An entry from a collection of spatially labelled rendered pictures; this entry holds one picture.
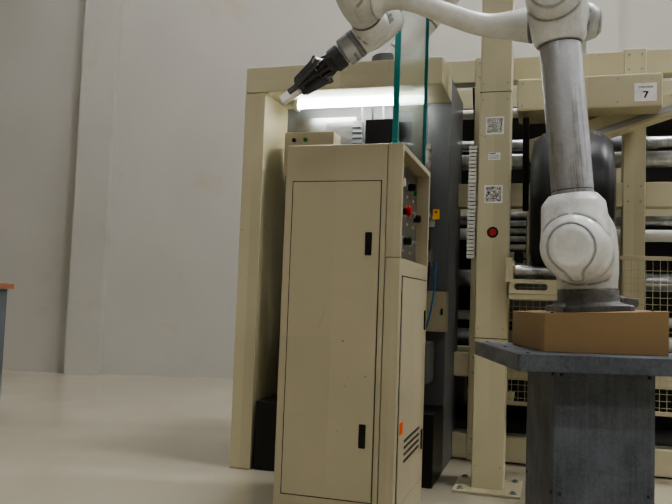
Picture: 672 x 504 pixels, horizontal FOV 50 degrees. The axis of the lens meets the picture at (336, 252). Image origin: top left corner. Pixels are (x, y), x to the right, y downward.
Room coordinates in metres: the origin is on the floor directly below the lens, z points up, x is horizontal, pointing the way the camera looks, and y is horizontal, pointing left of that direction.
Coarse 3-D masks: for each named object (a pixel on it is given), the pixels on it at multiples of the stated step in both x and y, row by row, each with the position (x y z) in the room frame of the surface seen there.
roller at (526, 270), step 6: (516, 270) 2.90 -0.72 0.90; (522, 270) 2.89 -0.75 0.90; (528, 270) 2.88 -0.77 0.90; (534, 270) 2.88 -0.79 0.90; (540, 270) 2.87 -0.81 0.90; (546, 270) 2.86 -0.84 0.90; (528, 276) 2.90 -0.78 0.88; (534, 276) 2.89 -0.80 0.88; (540, 276) 2.88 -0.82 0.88; (546, 276) 2.88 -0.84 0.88; (552, 276) 2.87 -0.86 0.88
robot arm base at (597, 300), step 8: (560, 296) 1.91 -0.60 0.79; (568, 296) 1.88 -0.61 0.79; (576, 296) 1.87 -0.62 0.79; (584, 296) 1.86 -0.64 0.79; (592, 296) 1.85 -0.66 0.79; (600, 296) 1.85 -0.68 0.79; (608, 296) 1.85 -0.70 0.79; (616, 296) 1.87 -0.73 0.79; (552, 304) 1.98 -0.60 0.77; (560, 304) 1.91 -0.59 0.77; (568, 304) 1.86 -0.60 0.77; (576, 304) 1.85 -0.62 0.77; (584, 304) 1.85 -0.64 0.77; (592, 304) 1.85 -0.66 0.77; (600, 304) 1.85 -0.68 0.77; (608, 304) 1.85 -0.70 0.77; (616, 304) 1.85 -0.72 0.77; (624, 304) 1.85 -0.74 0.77; (632, 304) 1.91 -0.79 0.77
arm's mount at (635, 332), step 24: (528, 312) 1.92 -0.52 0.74; (552, 312) 1.80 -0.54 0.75; (576, 312) 1.81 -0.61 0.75; (600, 312) 1.78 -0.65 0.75; (624, 312) 1.78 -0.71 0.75; (648, 312) 1.78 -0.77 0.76; (528, 336) 1.92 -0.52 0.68; (552, 336) 1.78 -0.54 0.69; (576, 336) 1.78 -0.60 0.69; (600, 336) 1.78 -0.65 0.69; (624, 336) 1.78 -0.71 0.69; (648, 336) 1.78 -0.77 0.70
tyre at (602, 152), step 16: (544, 144) 2.82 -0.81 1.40; (592, 144) 2.76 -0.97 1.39; (608, 144) 2.78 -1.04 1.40; (544, 160) 2.77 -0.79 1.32; (592, 160) 2.71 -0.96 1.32; (608, 160) 2.72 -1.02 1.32; (544, 176) 2.75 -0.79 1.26; (608, 176) 2.70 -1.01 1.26; (544, 192) 2.74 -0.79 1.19; (608, 192) 2.69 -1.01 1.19; (608, 208) 2.69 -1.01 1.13
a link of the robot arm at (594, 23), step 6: (588, 6) 1.82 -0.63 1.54; (594, 6) 1.83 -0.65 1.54; (588, 12) 1.81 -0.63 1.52; (594, 12) 1.82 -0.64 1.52; (600, 12) 1.83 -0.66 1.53; (588, 18) 1.82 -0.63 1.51; (594, 18) 1.82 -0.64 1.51; (600, 18) 1.83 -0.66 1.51; (588, 24) 1.83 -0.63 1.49; (594, 24) 1.83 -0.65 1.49; (600, 24) 1.84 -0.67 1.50; (588, 30) 1.84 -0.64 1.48; (594, 30) 1.84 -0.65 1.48; (600, 30) 1.85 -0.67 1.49; (588, 36) 1.86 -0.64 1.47; (594, 36) 1.86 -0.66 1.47
